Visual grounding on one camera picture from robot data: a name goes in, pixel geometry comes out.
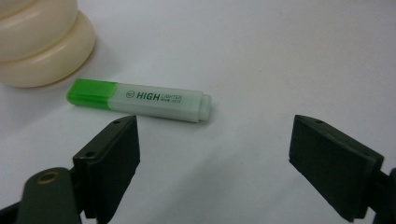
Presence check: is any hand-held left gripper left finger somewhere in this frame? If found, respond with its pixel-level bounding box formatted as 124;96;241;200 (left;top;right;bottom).
72;115;141;224

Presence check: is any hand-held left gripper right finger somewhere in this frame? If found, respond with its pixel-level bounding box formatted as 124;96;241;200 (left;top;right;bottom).
288;114;385;223

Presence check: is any green highlighter pen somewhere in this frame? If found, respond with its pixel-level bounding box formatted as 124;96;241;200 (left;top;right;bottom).
66;78;213;123

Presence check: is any cream ribbed pen holder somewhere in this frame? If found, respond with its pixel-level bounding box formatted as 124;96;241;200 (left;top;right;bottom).
0;0;97;89

